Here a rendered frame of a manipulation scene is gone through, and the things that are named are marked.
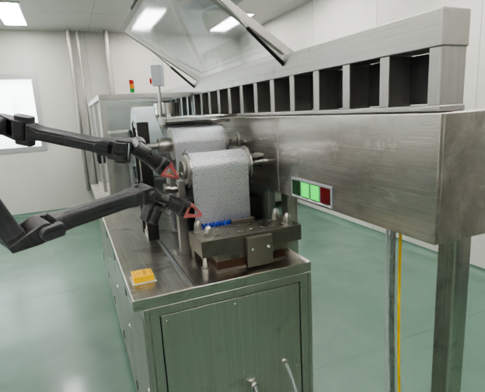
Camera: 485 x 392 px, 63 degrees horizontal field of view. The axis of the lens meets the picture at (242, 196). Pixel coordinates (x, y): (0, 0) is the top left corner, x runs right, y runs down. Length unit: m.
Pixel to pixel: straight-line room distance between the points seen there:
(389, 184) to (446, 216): 0.16
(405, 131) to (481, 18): 2.90
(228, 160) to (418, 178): 0.81
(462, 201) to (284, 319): 0.81
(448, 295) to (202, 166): 0.93
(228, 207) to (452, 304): 0.85
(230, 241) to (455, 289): 0.71
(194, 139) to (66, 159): 5.38
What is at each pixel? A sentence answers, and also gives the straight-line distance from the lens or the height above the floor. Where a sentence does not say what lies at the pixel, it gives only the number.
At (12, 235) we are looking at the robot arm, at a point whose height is 1.17.
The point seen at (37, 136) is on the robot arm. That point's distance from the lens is 1.64.
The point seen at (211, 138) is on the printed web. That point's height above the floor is 1.35.
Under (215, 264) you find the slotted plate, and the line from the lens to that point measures 1.47.
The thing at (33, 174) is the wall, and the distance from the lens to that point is 7.10.
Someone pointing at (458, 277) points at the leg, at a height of 1.00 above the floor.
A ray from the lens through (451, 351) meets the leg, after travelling 1.33.
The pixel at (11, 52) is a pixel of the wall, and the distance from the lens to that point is 7.13.
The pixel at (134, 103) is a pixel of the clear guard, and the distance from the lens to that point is 2.53.
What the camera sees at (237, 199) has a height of 1.12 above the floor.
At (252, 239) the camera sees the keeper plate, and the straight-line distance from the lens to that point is 1.44.
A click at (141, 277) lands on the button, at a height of 0.92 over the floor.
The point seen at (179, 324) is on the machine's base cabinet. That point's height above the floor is 0.78.
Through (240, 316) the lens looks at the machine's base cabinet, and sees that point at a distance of 1.49.
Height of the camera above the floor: 1.46
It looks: 12 degrees down
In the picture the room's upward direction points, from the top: 3 degrees counter-clockwise
